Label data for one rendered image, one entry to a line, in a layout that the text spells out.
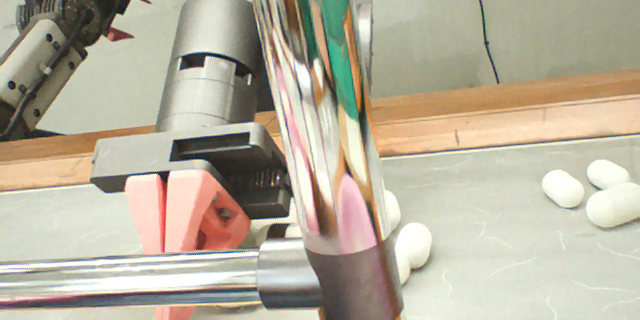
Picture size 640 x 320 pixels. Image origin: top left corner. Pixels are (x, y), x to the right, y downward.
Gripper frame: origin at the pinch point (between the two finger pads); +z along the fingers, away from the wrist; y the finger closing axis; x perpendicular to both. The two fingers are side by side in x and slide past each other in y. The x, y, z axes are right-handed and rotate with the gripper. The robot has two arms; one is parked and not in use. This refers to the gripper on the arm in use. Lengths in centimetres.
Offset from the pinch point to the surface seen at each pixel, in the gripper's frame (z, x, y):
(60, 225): -11.3, 12.0, -18.8
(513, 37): -146, 164, 20
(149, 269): 3.1, -14.7, 7.6
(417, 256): -4.2, 4.2, 11.9
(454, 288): -2.3, 4.0, 13.9
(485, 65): -140, 170, 10
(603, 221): -6.8, 6.9, 21.8
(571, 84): -25.9, 21.2, 22.6
